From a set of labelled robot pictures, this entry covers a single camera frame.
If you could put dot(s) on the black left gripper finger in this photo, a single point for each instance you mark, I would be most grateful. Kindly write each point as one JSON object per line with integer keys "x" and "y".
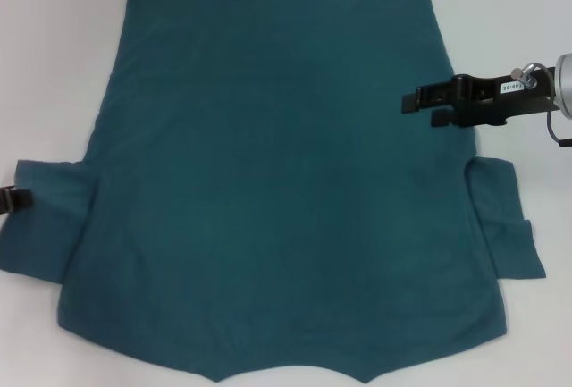
{"x": 18, "y": 201}

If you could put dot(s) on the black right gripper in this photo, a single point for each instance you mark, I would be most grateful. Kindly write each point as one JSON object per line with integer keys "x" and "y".
{"x": 491, "y": 101}

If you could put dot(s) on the teal blue t-shirt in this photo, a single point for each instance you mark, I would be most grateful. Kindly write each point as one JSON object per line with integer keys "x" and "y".
{"x": 268, "y": 159}

